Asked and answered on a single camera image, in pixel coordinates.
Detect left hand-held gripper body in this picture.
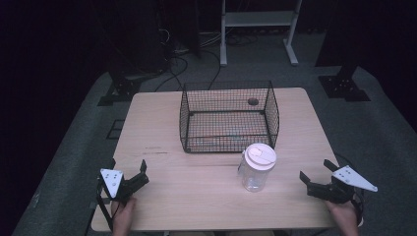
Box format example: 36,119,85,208
96,168,150,204

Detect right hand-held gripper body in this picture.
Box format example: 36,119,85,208
307,164,379,205

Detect clear plastic cup white lid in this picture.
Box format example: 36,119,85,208
237,143,277,194

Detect black wire mesh basket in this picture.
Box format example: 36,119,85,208
178,80,280,154

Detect person's right hand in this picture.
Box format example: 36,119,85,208
325,200,361,235

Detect person's left hand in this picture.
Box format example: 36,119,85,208
110,196,138,234

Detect black metal stand base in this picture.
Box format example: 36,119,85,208
317,62,372,103
96,58,155,107

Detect black floor cables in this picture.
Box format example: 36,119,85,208
153,28,260,93

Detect white metal stand frame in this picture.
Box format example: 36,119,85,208
219,0,304,68

